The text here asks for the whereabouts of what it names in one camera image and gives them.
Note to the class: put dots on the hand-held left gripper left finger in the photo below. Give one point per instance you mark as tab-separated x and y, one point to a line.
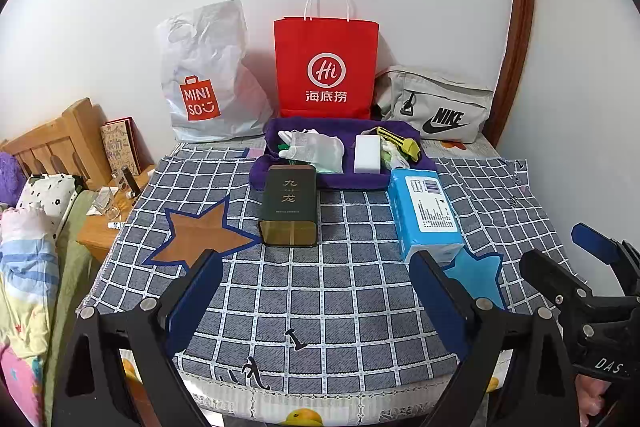
192	302

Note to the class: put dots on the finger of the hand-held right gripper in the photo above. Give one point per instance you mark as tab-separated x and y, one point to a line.
552	279
595	244

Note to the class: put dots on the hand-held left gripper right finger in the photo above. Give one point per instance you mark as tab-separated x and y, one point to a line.
440	302

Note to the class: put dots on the pale green wipes packet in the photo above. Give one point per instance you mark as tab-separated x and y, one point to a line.
395	159

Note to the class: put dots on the purple fabric tray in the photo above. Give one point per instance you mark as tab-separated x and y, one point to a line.
345	182

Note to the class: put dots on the white foam block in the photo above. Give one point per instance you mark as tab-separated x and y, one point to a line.
370	154

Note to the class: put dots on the yellow black pouch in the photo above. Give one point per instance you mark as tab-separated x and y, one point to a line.
405	142

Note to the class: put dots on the person's right hand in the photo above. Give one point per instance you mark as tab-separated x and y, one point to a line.
592	399

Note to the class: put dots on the blue tissue pack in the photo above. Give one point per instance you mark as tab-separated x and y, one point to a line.
425	217

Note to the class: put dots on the small white tube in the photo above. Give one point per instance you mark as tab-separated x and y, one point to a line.
114	224

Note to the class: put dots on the grey checkered tablecloth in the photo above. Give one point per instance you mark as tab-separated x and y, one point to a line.
325	307

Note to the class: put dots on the wooden nightstand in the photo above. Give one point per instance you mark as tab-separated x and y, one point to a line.
97	234

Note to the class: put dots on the green bed sheet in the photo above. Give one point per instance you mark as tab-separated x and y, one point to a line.
67	277

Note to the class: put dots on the clear glass cup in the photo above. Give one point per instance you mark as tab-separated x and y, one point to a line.
106	202

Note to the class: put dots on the small dark bottle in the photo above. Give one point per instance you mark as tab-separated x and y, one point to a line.
131	183

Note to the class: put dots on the dark green tin box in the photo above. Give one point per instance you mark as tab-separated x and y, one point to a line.
289	202

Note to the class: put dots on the colourful printed blanket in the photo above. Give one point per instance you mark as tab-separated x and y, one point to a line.
22	297

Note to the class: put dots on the patterned notebook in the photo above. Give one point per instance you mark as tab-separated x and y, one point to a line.
120	146

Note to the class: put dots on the white dotted pillow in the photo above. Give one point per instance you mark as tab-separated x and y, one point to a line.
47	199

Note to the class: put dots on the grey waist bag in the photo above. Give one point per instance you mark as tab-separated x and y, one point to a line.
435	102

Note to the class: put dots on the wooden headboard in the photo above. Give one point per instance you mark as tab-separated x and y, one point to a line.
60	132

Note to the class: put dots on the purple plush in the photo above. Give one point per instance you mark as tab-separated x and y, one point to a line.
11	179

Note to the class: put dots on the white plastic shopping bag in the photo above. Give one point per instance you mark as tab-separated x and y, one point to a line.
210	57

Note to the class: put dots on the red paper bag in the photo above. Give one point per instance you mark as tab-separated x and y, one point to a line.
325	52

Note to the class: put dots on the wooden door frame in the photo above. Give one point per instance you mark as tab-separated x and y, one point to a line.
520	17

